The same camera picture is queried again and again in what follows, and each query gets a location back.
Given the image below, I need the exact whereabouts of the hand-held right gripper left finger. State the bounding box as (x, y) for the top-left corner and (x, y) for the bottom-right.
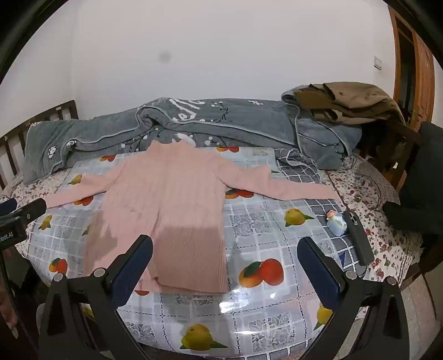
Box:
(37, 235), (154, 360)

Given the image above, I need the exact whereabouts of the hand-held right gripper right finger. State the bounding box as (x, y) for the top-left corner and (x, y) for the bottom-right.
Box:
(297, 236), (416, 360)

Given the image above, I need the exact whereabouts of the pink ribbed knit sweater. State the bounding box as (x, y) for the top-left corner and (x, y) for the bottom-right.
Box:
(44, 141), (340, 295)

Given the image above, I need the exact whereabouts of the small doll figurine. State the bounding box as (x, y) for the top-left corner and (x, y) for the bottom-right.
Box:
(326, 210), (347, 238)

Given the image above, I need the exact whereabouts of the black smartphone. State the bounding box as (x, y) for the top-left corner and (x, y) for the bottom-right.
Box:
(342, 210), (375, 266)

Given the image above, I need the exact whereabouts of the fruit print plastic sheet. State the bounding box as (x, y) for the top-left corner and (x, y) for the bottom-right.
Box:
(26, 145), (367, 359)

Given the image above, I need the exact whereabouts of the dark wooden headboard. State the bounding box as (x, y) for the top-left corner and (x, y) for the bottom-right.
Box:
(0, 100), (79, 191)

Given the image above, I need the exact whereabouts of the floral bed sheet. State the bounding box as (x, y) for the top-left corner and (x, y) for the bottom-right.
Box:
(0, 154), (424, 282)

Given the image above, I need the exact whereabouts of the grey checked cloth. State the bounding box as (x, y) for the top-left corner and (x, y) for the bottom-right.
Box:
(274, 148), (324, 183)

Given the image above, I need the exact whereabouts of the dark cloth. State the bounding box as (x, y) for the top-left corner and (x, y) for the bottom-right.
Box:
(382, 121), (443, 246)

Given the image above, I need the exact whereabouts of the dark wooden chair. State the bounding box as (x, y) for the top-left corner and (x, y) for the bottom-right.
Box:
(360, 116), (423, 194)

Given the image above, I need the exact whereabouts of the grey printed quilt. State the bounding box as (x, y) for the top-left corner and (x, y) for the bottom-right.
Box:
(24, 97), (364, 186)

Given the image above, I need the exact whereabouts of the brown jacket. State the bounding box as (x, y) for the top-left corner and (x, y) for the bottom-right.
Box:
(295, 82), (406, 125)

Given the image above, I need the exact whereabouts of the wooden door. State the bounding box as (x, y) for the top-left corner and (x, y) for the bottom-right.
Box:
(388, 5), (436, 122)

